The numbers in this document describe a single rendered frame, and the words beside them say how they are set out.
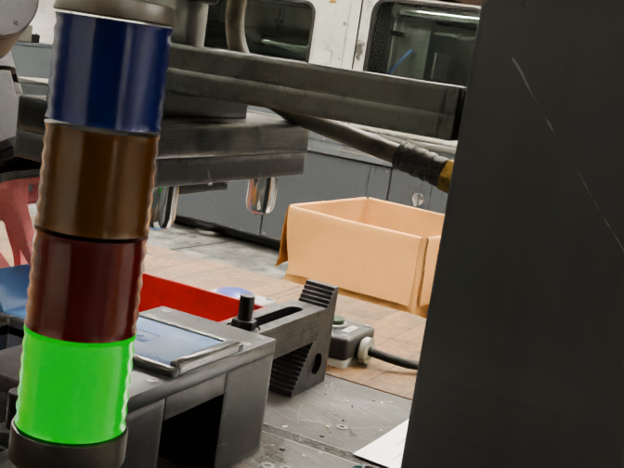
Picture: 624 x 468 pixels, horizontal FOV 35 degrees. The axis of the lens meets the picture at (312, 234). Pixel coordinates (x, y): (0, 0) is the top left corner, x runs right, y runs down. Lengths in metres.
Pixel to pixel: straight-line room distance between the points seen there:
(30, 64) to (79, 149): 7.52
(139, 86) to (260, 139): 0.32
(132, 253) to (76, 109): 0.05
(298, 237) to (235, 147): 2.46
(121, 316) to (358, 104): 0.23
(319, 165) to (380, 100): 5.17
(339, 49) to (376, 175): 0.75
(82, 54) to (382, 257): 2.62
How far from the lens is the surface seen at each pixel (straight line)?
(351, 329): 0.98
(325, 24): 5.73
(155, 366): 0.61
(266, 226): 5.89
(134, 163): 0.32
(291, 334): 0.81
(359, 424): 0.82
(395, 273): 2.90
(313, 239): 3.03
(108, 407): 0.34
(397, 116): 0.51
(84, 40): 0.32
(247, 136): 0.62
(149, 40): 0.32
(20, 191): 0.69
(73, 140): 0.32
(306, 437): 0.78
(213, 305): 0.92
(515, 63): 0.46
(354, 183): 5.57
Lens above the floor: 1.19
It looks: 10 degrees down
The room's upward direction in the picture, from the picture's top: 9 degrees clockwise
